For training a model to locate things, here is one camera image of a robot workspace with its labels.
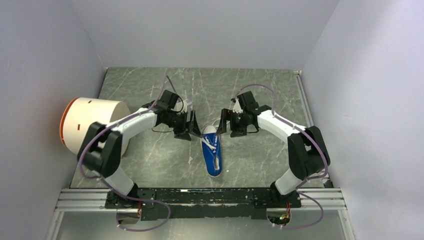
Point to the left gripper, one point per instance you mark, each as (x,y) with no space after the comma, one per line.
(179,133)

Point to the white orange cylindrical bucket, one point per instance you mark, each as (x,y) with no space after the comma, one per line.
(81,112)

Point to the white shoelace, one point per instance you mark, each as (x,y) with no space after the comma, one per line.
(210,142)

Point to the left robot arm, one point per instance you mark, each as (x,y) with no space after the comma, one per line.
(103,144)

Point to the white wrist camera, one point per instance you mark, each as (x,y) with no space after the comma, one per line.
(187,106)
(237,108)

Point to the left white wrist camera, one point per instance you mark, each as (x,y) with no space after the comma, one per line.
(187,106)

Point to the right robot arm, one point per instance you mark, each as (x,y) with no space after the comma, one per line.
(307,152)

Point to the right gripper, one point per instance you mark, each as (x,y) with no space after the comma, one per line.
(227,115)

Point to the blue canvas sneaker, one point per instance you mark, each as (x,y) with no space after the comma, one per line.
(212,152)

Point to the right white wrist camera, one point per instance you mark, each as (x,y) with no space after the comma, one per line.
(237,108)

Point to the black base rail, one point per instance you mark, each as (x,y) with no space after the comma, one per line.
(198,203)

